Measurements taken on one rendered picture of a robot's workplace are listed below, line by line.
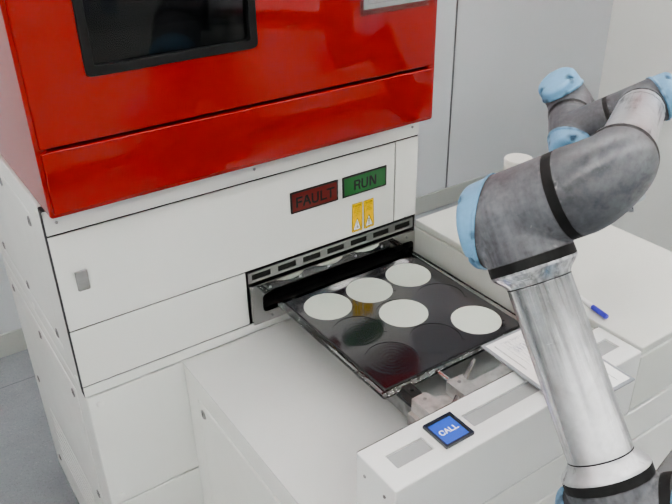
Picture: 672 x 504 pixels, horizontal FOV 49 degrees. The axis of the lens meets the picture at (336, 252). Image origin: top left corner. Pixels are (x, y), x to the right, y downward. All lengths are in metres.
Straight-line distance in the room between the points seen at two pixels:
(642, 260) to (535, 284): 0.74
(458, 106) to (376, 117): 2.40
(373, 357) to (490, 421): 0.30
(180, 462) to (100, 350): 0.38
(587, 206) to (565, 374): 0.21
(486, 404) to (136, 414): 0.73
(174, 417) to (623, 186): 1.06
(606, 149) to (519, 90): 3.26
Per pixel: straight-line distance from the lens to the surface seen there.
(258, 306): 1.57
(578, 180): 0.92
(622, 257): 1.68
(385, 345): 1.43
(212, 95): 1.30
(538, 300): 0.96
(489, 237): 0.96
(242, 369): 1.52
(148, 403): 1.59
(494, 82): 4.03
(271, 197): 1.49
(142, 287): 1.44
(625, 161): 0.95
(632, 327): 1.45
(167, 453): 1.69
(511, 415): 1.21
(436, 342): 1.45
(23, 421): 2.85
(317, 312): 1.52
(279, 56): 1.35
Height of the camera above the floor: 1.75
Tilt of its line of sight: 29 degrees down
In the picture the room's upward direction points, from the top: 1 degrees counter-clockwise
